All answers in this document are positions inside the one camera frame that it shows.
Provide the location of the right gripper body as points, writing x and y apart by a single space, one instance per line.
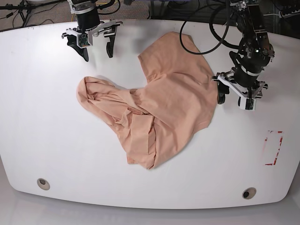
87 15

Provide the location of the black tripod stand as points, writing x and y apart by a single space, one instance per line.
24 9

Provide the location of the table grommet hole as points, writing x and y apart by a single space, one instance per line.
249 193
43 184

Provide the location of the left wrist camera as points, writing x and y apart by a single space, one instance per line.
246 103

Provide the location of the right table grommet hole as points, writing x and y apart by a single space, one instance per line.
249 193

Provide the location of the left table grommet hole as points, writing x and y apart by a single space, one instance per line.
43 184

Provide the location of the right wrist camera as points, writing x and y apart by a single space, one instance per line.
84 40

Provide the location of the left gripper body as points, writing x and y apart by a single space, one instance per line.
242 82

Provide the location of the red tape rectangle marking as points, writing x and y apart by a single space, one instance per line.
271 148

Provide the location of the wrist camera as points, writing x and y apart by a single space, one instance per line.
246 103
84 40

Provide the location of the white power strip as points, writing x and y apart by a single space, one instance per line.
289 11

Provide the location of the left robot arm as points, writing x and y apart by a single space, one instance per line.
250 56

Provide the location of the peach T-shirt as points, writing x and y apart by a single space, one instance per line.
156 122

